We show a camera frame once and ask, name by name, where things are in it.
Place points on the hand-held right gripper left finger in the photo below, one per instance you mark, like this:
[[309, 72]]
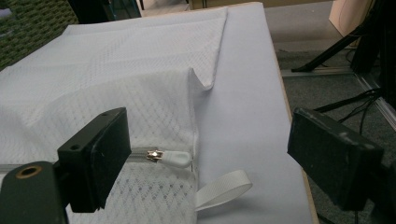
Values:
[[93, 161]]

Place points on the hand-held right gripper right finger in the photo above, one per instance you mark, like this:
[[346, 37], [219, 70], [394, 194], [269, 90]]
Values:
[[333, 158]]

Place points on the white mesh laundry bag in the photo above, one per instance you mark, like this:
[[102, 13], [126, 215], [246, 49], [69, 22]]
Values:
[[124, 77]]

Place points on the green woven basket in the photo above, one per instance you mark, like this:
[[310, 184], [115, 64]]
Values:
[[31, 31]]

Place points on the black metal stand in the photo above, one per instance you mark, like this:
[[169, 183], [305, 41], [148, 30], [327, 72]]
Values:
[[330, 51]]

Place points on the grey cabinet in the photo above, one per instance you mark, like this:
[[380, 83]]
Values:
[[124, 7]]

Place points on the metal floor rail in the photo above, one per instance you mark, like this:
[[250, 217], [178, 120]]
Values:
[[384, 109], [314, 72]]

